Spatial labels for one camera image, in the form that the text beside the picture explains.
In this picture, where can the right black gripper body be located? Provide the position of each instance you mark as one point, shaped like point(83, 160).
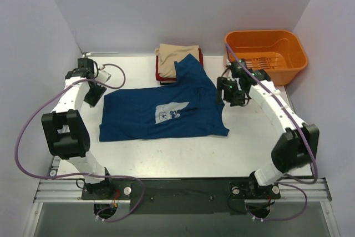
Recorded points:
point(225, 90)

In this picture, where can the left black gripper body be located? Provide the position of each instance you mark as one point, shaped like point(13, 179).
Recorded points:
point(96, 95)

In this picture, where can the blue t shirt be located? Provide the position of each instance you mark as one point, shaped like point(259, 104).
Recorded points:
point(184, 109)

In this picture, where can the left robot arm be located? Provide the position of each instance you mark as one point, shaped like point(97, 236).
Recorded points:
point(64, 129)

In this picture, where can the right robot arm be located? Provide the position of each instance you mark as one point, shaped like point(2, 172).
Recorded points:
point(298, 141)

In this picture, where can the black folded t shirt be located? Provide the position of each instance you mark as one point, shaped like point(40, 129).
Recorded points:
point(167, 82)

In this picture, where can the beige folded t shirt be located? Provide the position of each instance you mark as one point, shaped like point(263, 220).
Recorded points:
point(169, 54)

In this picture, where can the orange plastic basket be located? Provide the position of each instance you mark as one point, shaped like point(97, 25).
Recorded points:
point(278, 52)

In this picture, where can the red folded t shirt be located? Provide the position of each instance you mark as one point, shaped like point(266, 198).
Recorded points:
point(159, 78)

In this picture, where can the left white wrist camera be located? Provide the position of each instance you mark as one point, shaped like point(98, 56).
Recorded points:
point(103, 76)

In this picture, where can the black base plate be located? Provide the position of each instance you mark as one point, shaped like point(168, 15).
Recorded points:
point(179, 196)

